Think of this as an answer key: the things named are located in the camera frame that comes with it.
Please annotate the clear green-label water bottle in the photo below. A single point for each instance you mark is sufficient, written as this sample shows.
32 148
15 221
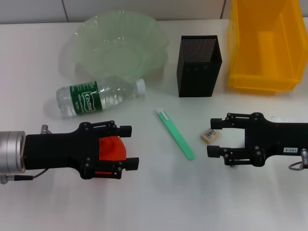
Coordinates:
79 101

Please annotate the yellow plastic bin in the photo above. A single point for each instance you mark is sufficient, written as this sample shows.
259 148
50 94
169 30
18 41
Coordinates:
264 60

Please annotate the red-orange toy orange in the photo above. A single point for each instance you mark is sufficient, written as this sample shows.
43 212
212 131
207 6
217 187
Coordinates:
110 149

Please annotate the beige eraser with barcode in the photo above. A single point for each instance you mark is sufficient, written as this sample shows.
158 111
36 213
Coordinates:
209 136

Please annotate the white paper ball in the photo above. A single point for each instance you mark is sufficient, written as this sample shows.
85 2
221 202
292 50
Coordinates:
288 119

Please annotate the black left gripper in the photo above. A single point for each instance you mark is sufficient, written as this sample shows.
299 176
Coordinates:
55 149

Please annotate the pale green glass fruit plate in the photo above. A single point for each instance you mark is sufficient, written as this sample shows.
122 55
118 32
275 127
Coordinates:
115 43

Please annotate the black mesh pen holder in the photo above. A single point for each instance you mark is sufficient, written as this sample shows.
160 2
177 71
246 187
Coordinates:
196 77

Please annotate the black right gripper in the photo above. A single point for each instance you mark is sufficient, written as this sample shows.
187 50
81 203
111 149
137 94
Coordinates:
276 137

